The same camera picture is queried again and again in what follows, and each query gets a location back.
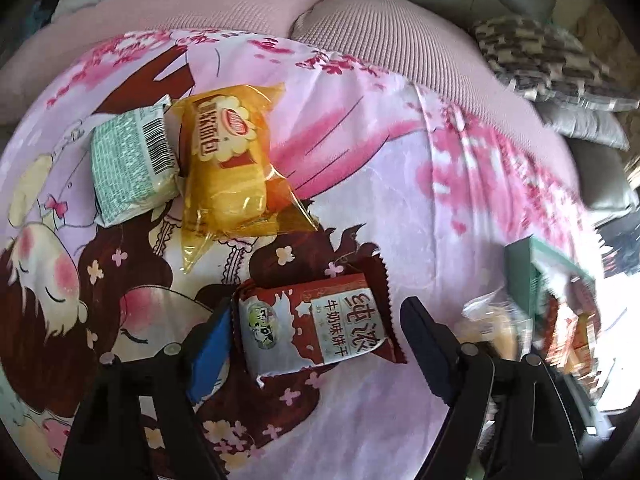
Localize red biscuit packet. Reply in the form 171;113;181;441
235;245;408;387

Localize pink sofa cover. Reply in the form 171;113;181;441
0;0;581;181

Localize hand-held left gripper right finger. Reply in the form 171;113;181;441
400;296;586;480

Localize orange snack packet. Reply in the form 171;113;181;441
570;310;598;373

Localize grey patterned pillow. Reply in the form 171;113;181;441
472;15;639;112

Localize yellow bread packet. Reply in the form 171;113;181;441
170;82;319;276

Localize pink printed blanket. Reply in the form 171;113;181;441
0;30;601;480

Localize pale green snack packet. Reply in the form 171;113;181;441
90;97;181;229

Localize cream bun clear packet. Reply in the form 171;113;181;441
457;297;532;361

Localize white box with teal rim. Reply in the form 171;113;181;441
504;237;601;373

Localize plain grey pillow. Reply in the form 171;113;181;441
535;100;632;151

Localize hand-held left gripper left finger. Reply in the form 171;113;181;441
59;297;236;480

